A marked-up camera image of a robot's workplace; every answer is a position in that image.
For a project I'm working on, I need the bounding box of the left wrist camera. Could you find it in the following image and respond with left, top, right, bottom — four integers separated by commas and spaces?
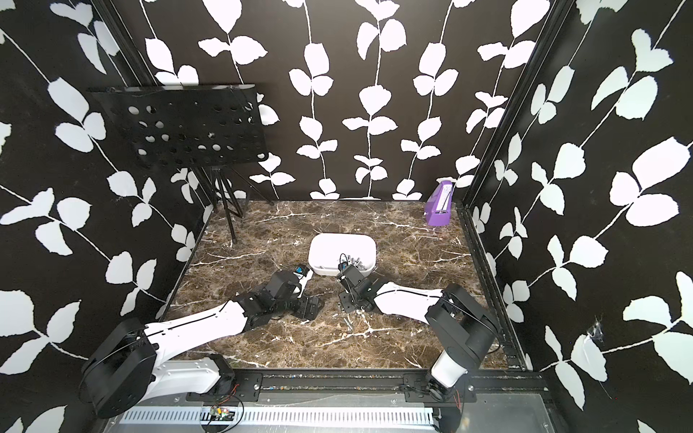
293, 264, 314, 298

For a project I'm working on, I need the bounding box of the white plastic storage box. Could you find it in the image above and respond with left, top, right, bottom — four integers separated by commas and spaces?
308, 233, 377, 277

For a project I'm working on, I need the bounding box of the white perforated cable duct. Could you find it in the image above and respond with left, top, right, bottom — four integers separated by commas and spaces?
119, 406, 436, 429

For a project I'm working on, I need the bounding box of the black perforated music stand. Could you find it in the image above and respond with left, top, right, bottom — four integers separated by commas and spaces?
91, 84, 269, 219

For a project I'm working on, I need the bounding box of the black mounting rail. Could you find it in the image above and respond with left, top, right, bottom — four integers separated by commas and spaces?
186, 369, 548, 404

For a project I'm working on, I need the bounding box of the purple box with white card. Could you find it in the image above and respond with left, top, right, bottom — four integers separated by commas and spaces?
424, 180, 454, 227

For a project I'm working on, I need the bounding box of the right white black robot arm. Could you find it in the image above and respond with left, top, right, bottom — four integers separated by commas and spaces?
337, 263, 500, 400

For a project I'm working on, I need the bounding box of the large chrome socket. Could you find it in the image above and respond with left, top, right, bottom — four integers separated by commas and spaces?
346, 254, 368, 270

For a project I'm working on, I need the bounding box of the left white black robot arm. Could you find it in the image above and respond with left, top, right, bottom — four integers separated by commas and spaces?
79, 266, 324, 419

